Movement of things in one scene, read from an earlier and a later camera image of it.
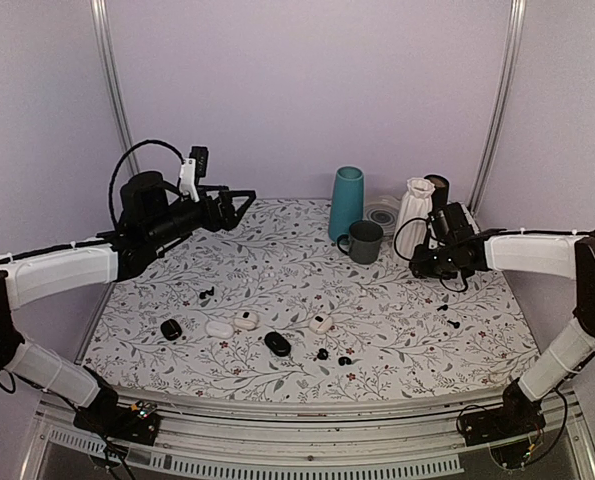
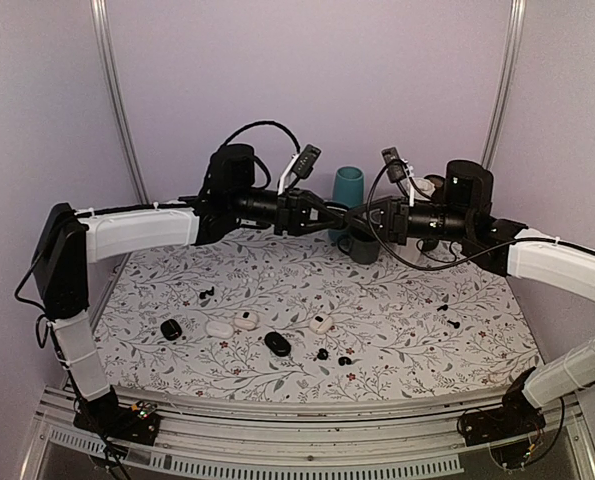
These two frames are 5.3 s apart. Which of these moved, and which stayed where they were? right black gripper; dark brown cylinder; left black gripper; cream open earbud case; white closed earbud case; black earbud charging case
Moved: left black gripper; right black gripper
Stayed: cream open earbud case; black earbud charging case; dark brown cylinder; white closed earbud case
